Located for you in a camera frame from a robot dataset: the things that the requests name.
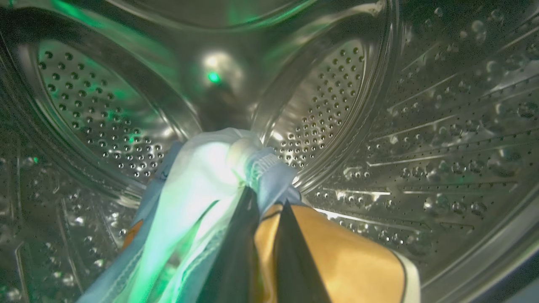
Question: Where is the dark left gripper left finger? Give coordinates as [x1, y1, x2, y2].
[197, 187, 261, 303]

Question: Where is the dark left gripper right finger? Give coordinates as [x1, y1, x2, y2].
[273, 200, 334, 303]

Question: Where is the cream garment with bear face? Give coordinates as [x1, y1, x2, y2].
[253, 202, 422, 303]

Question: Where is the blue bear print garment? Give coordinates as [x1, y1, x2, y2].
[78, 128, 304, 303]

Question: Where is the perforated steel washer drum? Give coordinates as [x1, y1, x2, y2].
[0, 0, 539, 303]

